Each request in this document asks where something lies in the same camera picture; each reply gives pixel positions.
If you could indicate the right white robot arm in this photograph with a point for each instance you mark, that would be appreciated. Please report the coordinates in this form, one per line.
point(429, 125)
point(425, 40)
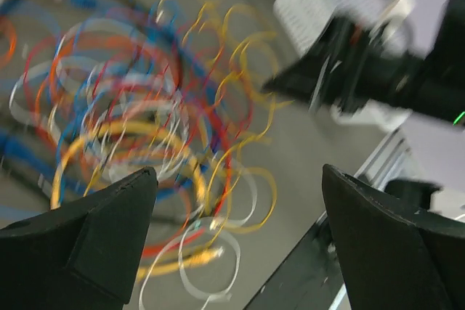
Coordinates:
point(442, 70)

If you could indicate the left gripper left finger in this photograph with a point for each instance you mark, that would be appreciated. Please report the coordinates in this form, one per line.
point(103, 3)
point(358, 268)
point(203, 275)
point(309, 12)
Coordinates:
point(83, 255)

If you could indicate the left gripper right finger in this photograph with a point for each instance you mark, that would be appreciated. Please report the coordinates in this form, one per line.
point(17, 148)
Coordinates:
point(393, 255)

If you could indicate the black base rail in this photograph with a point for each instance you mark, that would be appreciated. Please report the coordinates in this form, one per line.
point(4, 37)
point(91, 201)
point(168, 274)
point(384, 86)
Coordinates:
point(308, 278)

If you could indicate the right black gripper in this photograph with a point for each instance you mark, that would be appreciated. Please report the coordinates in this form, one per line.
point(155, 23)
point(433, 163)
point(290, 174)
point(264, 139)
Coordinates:
point(349, 63)

